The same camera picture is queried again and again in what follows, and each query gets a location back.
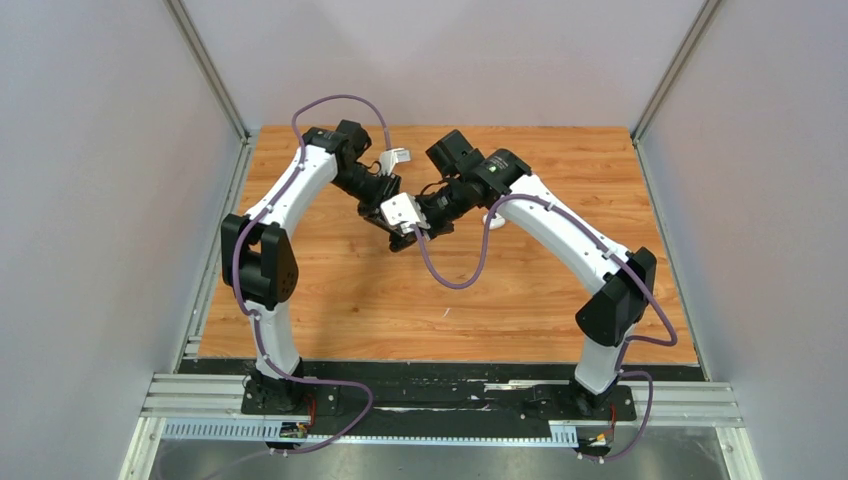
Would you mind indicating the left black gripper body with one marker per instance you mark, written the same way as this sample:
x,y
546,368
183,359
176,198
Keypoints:
x,y
371,191

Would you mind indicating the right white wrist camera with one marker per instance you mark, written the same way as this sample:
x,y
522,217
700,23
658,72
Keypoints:
x,y
402,213

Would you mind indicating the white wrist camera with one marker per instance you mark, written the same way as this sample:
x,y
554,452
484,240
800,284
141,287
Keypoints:
x,y
402,213
389,159

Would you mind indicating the left aluminium corner post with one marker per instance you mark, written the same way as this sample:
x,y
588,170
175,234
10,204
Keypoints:
x,y
192,37

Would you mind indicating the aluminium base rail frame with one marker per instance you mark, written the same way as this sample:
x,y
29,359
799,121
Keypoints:
x,y
424,420

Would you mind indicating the aluminium corner post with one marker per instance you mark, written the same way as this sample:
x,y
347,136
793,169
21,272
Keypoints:
x,y
684,51
192,37

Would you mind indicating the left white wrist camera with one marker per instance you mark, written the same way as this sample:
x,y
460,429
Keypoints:
x,y
389,159

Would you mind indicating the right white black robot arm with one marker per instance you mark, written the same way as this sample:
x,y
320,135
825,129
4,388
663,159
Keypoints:
x,y
619,281

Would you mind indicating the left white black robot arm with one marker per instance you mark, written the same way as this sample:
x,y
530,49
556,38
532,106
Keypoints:
x,y
259,264

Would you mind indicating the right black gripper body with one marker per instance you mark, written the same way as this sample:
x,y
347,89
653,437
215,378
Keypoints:
x,y
442,208

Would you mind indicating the right aluminium corner post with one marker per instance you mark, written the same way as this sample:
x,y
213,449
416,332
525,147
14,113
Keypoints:
x,y
684,51

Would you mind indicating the white earbud charging case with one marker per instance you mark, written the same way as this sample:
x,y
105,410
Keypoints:
x,y
493,221

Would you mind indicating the black earbud charging case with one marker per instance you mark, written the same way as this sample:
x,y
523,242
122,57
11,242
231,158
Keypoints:
x,y
399,242

